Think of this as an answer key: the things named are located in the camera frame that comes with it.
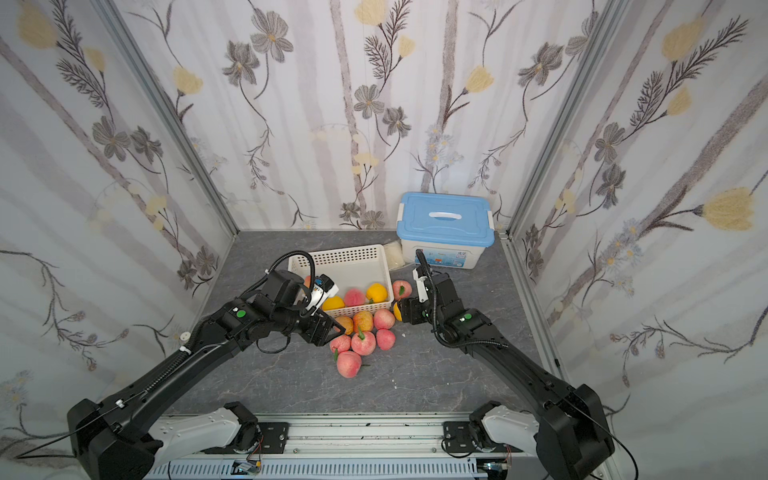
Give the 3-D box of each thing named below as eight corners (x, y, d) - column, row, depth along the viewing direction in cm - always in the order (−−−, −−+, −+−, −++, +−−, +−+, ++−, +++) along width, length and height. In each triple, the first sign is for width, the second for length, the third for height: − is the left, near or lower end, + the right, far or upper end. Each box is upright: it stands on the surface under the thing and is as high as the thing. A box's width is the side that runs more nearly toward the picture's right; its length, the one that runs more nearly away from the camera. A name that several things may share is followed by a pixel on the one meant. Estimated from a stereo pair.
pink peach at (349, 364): (337, 378, 85) (335, 372, 81) (340, 357, 89) (337, 350, 85) (360, 378, 85) (359, 372, 81) (361, 357, 89) (360, 351, 85)
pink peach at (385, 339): (382, 354, 90) (382, 348, 86) (374, 340, 93) (373, 332, 89) (397, 347, 91) (397, 340, 87) (388, 332, 94) (388, 325, 90)
